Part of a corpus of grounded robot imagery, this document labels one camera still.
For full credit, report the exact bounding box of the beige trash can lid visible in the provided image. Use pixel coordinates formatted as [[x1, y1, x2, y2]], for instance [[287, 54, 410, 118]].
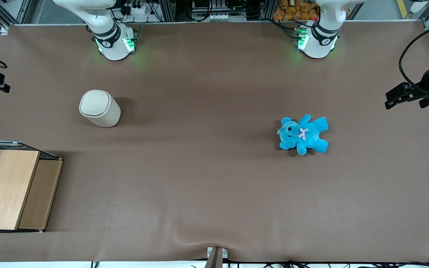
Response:
[[79, 90, 111, 117]]

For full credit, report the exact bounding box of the beige round trash can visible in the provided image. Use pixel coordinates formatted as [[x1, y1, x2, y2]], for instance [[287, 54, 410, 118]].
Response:
[[79, 90, 121, 128]]

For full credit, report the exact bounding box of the blue teddy bear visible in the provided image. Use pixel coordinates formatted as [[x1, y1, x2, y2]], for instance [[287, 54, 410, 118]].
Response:
[[277, 114, 329, 156]]

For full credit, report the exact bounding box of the light wooden board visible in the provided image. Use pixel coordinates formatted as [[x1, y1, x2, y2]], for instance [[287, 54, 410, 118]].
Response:
[[0, 150, 41, 231]]

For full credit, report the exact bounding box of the darker wooden board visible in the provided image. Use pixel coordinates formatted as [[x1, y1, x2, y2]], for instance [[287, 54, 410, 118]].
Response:
[[18, 159, 64, 230]]

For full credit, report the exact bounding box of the orange plush toy pile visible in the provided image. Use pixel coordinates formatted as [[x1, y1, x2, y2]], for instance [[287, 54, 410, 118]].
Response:
[[273, 0, 320, 22]]

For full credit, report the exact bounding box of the white power strip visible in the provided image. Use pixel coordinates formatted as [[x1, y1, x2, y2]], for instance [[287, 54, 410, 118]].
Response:
[[125, 4, 147, 16]]

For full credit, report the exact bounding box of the white terminal block row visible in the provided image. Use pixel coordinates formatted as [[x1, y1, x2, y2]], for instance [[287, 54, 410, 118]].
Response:
[[192, 13, 248, 22]]

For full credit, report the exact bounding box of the brown table mat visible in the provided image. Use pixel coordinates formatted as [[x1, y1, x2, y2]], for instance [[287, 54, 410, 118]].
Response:
[[0, 20, 429, 263]]

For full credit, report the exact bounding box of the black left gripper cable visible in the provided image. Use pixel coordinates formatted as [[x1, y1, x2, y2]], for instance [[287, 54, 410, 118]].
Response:
[[398, 20, 429, 97]]

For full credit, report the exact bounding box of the black floor cable bundle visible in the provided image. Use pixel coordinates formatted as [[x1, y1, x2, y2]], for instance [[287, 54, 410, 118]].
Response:
[[190, 260, 429, 268]]

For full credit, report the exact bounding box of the grey metal camera bracket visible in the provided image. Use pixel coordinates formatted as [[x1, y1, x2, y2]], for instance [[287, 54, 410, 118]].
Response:
[[207, 246, 228, 259]]

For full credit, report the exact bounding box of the brown camera pole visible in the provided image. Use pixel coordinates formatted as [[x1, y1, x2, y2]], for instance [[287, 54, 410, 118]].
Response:
[[204, 247, 224, 268]]

